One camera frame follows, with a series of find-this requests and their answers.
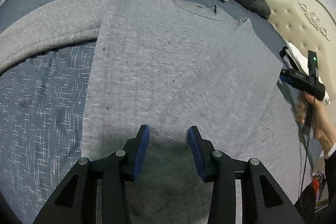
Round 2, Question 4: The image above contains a grey knit sweater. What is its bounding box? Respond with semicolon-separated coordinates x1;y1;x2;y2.
0;0;316;224

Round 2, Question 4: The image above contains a person's right hand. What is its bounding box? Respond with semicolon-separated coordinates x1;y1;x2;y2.
295;92;335;158

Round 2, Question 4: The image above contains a cream tufted headboard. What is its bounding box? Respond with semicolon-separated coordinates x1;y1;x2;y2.
266;0;335;114

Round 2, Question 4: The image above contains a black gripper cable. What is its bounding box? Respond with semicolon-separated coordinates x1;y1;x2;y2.
296;97;317;214

